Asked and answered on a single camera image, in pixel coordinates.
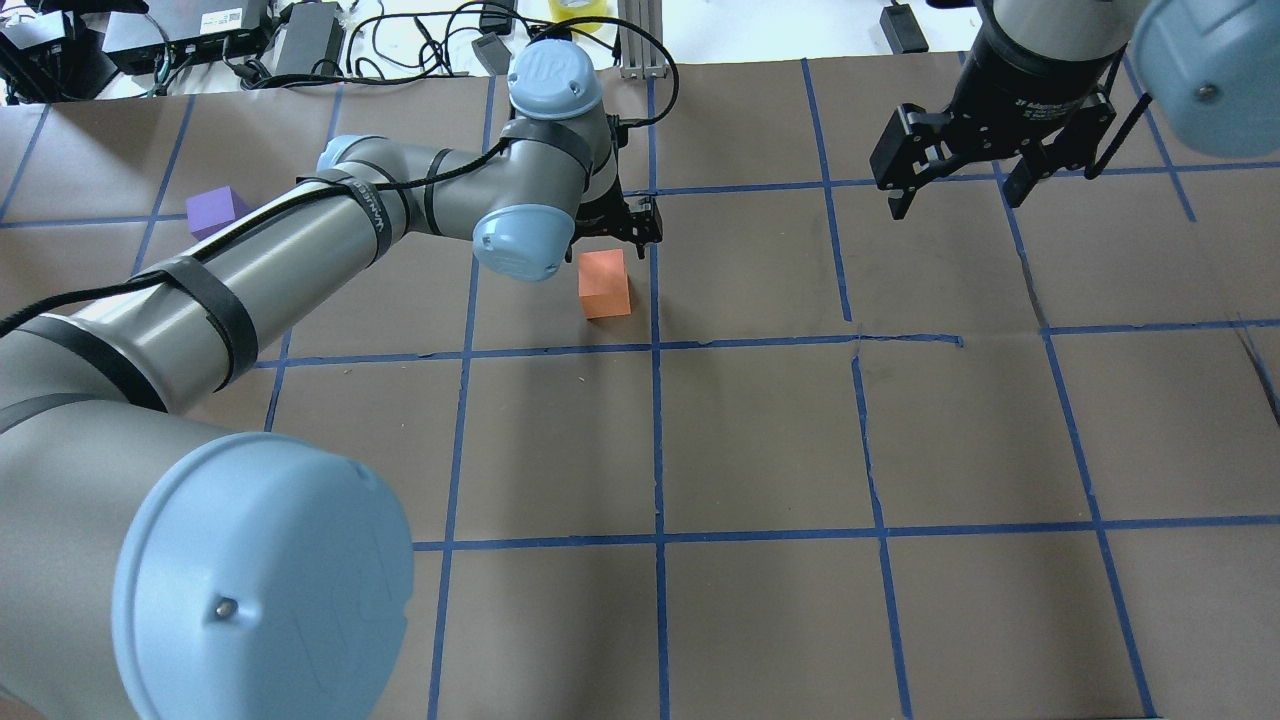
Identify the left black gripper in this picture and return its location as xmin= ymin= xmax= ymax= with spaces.
xmin=570 ymin=120 xmax=663 ymax=251

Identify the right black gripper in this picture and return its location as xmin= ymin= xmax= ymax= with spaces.
xmin=869 ymin=26 xmax=1117 ymax=222

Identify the orange foam cube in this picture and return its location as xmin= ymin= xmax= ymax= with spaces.
xmin=576 ymin=249 xmax=632 ymax=322

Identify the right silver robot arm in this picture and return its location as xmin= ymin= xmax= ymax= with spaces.
xmin=869 ymin=1 xmax=1279 ymax=220

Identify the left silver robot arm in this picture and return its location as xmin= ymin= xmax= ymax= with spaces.
xmin=1 ymin=29 xmax=660 ymax=719

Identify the black power brick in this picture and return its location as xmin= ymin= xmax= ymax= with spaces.
xmin=879 ymin=1 xmax=931 ymax=55

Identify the yellow tape roll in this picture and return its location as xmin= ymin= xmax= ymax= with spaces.
xmin=547 ymin=0 xmax=613 ymax=35

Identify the black power adapter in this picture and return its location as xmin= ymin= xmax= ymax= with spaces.
xmin=273 ymin=1 xmax=344 ymax=76

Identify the purple foam cube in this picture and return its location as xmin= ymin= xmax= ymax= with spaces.
xmin=186 ymin=184 xmax=251 ymax=241

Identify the aluminium frame post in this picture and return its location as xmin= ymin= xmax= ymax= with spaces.
xmin=616 ymin=0 xmax=669 ymax=79

